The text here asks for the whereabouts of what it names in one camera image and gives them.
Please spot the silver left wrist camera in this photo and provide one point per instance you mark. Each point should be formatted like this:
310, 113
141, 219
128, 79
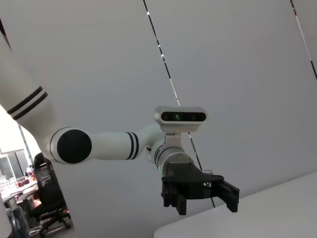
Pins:
183, 116

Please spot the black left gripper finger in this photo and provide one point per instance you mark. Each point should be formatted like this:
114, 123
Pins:
180, 203
232, 198

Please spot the black office chair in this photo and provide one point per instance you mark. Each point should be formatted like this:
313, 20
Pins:
49, 191

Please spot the white cluttered background desk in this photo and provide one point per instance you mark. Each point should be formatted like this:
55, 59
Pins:
22, 188

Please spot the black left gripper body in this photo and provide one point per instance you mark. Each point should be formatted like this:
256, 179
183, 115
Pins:
188, 181

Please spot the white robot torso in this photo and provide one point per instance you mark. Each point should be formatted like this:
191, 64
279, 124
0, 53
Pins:
3, 223

